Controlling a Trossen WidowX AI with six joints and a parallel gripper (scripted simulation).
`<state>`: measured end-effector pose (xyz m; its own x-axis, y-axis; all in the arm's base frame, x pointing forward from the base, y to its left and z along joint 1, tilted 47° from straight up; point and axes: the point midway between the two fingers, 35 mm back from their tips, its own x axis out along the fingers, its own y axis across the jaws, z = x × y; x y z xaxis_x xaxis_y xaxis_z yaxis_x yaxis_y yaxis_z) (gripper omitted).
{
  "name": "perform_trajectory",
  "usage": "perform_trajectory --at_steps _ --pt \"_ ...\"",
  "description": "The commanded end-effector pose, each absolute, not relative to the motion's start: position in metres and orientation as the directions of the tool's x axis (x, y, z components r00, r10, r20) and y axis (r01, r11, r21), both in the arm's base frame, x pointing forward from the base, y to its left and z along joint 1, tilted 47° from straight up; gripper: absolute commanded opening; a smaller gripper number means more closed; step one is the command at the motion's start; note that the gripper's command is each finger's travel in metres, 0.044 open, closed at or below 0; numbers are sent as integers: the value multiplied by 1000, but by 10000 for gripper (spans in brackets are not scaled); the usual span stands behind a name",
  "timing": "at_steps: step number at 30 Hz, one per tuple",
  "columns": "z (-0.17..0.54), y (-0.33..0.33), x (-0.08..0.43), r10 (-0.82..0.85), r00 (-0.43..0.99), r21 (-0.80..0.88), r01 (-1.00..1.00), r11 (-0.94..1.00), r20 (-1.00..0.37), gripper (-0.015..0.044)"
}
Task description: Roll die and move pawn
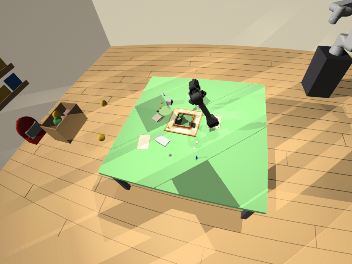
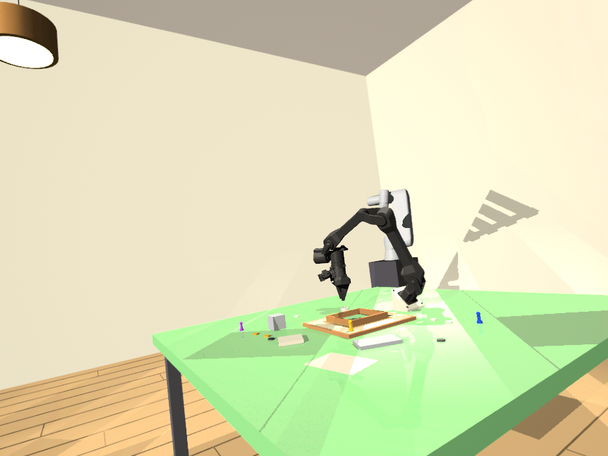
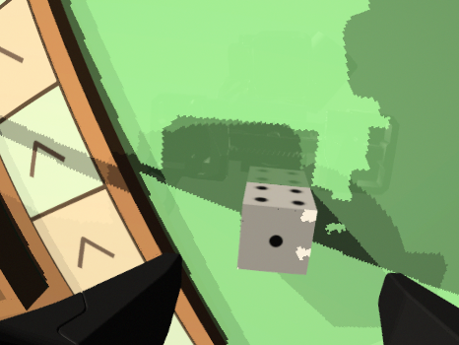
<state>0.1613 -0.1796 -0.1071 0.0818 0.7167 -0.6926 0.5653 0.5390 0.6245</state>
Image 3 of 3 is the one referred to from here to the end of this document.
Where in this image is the grey die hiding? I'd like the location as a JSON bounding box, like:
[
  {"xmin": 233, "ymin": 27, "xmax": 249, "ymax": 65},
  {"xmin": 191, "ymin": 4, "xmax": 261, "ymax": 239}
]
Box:
[{"xmin": 237, "ymin": 183, "xmax": 317, "ymax": 275}]

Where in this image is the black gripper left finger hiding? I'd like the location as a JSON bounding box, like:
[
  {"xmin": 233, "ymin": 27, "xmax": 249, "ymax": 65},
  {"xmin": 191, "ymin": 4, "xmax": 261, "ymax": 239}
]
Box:
[{"xmin": 0, "ymin": 252, "xmax": 182, "ymax": 345}]

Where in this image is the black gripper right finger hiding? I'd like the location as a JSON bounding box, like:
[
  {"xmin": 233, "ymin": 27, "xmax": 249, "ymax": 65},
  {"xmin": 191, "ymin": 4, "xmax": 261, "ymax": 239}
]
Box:
[{"xmin": 377, "ymin": 272, "xmax": 459, "ymax": 345}]

